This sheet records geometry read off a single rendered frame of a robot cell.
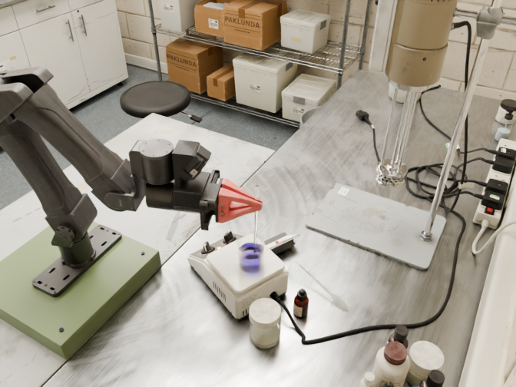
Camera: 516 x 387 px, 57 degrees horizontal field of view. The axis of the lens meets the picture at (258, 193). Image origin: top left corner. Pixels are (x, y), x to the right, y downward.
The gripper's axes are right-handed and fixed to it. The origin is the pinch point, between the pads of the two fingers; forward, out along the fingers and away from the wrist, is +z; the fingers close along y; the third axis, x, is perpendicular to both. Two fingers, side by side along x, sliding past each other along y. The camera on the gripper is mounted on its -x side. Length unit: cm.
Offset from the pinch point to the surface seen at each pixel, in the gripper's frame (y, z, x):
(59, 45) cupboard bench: 223, -166, 70
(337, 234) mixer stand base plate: 20.3, 17.0, 23.2
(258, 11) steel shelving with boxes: 222, -31, 37
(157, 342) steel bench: -14.0, -16.3, 25.3
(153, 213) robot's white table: 22.5, -29.3, 25.8
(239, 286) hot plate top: -5.5, -2.0, 16.0
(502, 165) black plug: 48, 60, 17
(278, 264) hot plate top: 1.3, 4.6, 15.8
